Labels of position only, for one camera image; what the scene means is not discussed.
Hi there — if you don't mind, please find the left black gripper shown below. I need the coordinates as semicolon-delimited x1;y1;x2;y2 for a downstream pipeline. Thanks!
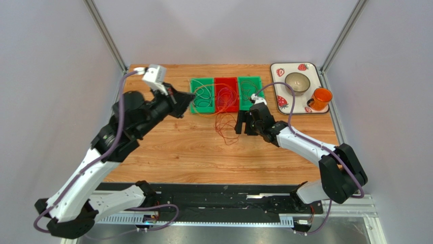
138;82;197;137

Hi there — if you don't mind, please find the orange cable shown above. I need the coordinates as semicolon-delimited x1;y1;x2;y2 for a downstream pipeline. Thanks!
193;83;241;118

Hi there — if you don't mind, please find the dark red cable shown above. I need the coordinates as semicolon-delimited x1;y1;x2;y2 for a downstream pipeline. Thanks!
240;79;259;102

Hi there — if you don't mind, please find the pink cable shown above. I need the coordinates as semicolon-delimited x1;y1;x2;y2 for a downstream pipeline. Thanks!
216;87;238;108

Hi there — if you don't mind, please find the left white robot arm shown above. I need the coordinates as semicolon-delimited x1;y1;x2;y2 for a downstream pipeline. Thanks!
35;83;195;239

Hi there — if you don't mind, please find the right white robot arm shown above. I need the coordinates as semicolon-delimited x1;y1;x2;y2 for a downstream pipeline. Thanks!
234;103;368;206

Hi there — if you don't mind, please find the left green bin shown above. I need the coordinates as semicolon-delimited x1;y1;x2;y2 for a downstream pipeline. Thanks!
190;77;215;114

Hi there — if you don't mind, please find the green bin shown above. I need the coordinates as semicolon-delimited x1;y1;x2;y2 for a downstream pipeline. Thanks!
237;76;262;110
190;77;215;114

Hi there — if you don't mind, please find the right green bin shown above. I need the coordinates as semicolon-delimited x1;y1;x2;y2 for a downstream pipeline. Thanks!
237;76;262;110

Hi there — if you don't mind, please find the strawberry pattern tray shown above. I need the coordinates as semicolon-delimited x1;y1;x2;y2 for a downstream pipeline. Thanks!
270;62;329;115

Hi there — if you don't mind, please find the red bin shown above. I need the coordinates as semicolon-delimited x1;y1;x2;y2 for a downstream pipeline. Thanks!
214;77;239;113

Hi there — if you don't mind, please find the grey bowl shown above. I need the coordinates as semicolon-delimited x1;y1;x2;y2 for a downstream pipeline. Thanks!
285;72;311;96

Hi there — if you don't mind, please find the orange cup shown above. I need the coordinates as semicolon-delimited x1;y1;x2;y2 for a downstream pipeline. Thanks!
307;87;333;111

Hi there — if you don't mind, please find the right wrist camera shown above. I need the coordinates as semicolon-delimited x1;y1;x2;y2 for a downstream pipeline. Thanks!
250;94;267;105

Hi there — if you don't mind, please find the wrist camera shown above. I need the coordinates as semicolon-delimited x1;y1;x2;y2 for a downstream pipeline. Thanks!
250;94;267;105
133;64;168;96

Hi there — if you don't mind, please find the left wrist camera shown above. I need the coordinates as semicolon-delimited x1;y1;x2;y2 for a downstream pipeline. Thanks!
133;64;168;96

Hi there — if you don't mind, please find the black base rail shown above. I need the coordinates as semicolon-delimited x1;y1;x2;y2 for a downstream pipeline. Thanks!
135;181;326;224

